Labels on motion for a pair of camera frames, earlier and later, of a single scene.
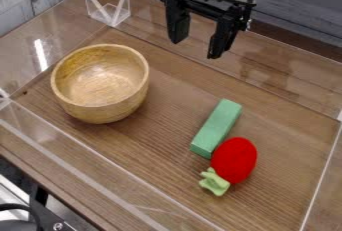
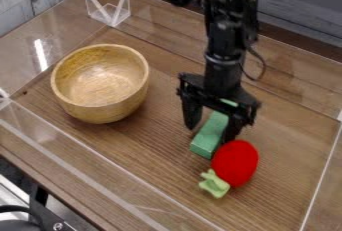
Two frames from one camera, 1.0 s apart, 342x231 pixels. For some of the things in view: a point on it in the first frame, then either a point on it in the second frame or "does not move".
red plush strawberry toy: x=234 y=158 does not move
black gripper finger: x=177 y=20 → x=192 y=107
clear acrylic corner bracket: x=109 y=13 does not move
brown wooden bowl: x=99 y=82 does not move
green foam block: x=216 y=128 does not move
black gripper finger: x=222 y=36 → x=239 y=119
